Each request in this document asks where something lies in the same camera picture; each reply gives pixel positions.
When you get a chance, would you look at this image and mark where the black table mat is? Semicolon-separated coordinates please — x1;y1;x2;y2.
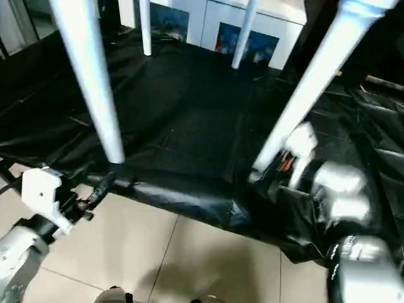
0;25;404;265

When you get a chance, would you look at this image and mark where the long black bar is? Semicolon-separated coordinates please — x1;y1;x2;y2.
365;74;404;92

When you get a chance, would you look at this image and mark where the white glass-door cabinet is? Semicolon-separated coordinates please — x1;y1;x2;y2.
119;0;309;71

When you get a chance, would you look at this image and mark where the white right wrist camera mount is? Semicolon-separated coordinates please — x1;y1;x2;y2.
285;122;319;191

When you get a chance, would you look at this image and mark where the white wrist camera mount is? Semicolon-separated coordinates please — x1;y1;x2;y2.
285;122;319;191
20;167;77;237

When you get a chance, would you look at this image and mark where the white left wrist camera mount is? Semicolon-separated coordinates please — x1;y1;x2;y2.
20;167;77;237

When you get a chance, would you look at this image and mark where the black metal table frame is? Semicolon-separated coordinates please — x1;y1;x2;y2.
0;157;20;187

